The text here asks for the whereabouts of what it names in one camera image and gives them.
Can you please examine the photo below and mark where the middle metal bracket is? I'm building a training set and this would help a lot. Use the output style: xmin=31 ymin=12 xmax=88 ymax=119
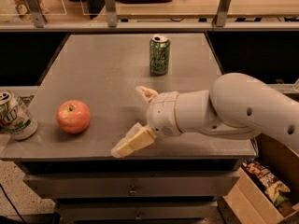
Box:
xmin=105 ymin=0 xmax=118 ymax=27

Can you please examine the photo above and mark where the grey drawer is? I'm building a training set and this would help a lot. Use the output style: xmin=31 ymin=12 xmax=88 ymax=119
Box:
xmin=23 ymin=171 xmax=239 ymax=200
xmin=55 ymin=202 xmax=218 ymax=224

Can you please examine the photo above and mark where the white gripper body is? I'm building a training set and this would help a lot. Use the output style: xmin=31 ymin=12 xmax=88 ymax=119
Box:
xmin=147 ymin=91 xmax=181 ymax=137

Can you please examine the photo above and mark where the cardboard box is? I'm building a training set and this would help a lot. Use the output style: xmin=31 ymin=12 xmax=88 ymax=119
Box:
xmin=224 ymin=134 xmax=299 ymax=224

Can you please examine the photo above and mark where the snack bag in box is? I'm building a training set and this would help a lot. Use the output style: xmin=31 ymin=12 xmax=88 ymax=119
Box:
xmin=242 ymin=161 xmax=294 ymax=217

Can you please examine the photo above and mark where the left metal bracket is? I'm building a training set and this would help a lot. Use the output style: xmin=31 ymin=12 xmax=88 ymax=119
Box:
xmin=26 ymin=0 xmax=46 ymax=28

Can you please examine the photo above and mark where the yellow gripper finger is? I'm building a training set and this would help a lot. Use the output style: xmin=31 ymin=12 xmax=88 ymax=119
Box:
xmin=135 ymin=86 xmax=158 ymax=103
xmin=111 ymin=122 xmax=157 ymax=158

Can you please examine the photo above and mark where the white green soda can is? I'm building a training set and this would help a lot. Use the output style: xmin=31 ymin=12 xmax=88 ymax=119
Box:
xmin=0 ymin=91 xmax=37 ymax=140

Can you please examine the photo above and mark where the black floor cable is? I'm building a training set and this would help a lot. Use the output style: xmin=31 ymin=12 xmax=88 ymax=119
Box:
xmin=0 ymin=184 xmax=27 ymax=224

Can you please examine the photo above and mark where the red yellow apple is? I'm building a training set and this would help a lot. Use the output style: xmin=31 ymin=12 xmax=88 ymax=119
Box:
xmin=56 ymin=100 xmax=92 ymax=134

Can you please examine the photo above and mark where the colourful snack package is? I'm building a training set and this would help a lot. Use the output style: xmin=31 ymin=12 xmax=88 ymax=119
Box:
xmin=0 ymin=0 xmax=49 ymax=22

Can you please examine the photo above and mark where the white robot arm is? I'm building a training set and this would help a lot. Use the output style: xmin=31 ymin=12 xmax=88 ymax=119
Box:
xmin=111 ymin=73 xmax=299 ymax=158

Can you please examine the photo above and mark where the metal bracket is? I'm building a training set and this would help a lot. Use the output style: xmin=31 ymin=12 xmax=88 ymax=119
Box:
xmin=214 ymin=0 xmax=232 ymax=27
xmin=26 ymin=0 xmax=46 ymax=28
xmin=105 ymin=0 xmax=118 ymax=27

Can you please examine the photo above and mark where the lower grey drawer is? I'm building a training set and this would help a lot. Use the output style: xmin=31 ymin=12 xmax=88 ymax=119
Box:
xmin=55 ymin=202 xmax=218 ymax=224

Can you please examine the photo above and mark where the right metal bracket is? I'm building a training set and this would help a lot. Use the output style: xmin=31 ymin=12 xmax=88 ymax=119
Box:
xmin=214 ymin=0 xmax=232 ymax=27

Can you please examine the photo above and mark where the upper grey drawer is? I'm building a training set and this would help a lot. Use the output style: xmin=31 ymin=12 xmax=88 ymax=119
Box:
xmin=23 ymin=171 xmax=239 ymax=200

